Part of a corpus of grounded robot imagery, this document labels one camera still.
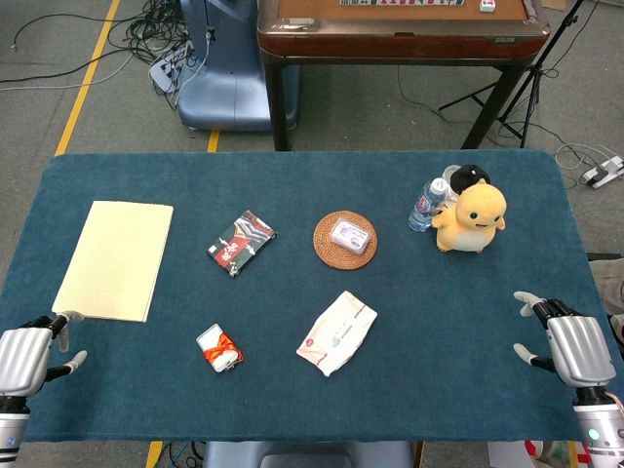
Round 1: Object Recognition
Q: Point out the black plush toy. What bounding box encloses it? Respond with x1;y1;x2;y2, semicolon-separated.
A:
448;164;492;196

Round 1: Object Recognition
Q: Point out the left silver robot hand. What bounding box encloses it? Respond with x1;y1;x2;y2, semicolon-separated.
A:
0;311;89;399

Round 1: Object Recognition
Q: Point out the black tripod stand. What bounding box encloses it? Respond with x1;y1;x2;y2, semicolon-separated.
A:
438;0;586;149

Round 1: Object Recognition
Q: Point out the clear plastic water bottle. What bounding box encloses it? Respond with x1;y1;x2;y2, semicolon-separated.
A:
408;176;450;233

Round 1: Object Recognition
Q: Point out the cream paper folder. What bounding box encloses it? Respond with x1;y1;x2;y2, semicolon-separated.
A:
51;200;176;324

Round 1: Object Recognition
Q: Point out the white pink wet wipes pack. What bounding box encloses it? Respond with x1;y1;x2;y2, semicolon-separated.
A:
295;290;379;378

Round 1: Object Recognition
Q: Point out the black cable bundle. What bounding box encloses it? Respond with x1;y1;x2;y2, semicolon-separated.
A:
124;0;199;64

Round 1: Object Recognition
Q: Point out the grey blue robot torso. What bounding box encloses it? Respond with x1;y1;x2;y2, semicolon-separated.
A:
202;441;415;468

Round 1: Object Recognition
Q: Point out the round woven rattan coaster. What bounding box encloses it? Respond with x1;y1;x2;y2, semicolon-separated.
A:
312;210;379;271

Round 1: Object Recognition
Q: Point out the clear purple plastic box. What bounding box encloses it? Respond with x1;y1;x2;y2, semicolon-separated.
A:
328;217;372;256

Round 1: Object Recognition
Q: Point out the blue table cloth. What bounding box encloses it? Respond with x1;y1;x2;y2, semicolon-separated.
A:
0;148;608;444

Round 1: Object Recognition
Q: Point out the yellow plush toy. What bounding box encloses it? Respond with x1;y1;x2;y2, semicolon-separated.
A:
430;177;508;254

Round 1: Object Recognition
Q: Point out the red white packaging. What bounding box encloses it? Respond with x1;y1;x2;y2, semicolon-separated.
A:
487;440;586;468

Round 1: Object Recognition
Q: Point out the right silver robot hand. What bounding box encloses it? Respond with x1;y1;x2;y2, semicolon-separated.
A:
512;291;618;390

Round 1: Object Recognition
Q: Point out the white grey power strip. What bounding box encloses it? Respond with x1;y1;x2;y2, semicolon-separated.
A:
578;154;624;190

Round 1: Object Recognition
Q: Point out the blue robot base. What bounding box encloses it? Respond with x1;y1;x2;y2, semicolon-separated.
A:
175;0;301;133

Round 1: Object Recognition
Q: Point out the white power strip with plugs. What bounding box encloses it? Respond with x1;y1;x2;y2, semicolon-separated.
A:
148;44;197;95

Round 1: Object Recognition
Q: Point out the row of face-up mahjong tiles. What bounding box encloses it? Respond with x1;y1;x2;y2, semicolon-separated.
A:
339;0;466;8

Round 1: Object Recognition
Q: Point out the brown mahjong table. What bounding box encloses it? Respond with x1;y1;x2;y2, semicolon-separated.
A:
256;0;552;152

